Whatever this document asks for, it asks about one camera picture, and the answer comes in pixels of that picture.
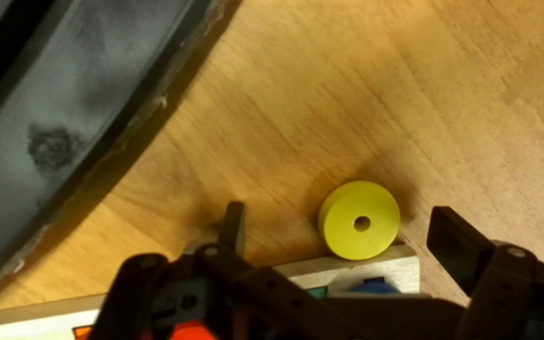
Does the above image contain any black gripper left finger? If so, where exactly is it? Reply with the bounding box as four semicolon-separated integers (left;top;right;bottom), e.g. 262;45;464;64
218;200;247;257

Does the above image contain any yellow wooden coin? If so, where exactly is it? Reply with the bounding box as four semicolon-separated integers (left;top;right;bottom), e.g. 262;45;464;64
316;180;401;263

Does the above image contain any blue wooden coin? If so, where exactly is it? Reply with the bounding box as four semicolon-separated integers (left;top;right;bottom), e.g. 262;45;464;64
345;276;400;297

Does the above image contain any red wooden coin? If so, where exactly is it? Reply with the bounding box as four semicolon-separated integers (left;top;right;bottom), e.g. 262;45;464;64
167;319;213;340

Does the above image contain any curved black track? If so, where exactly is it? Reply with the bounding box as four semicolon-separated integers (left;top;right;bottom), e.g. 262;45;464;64
0;0;243;299

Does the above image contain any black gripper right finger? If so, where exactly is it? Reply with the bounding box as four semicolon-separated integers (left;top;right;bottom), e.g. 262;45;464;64
424;204;496;297

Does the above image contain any wooden peg rack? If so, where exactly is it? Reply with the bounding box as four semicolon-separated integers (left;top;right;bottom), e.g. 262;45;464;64
0;242;422;340

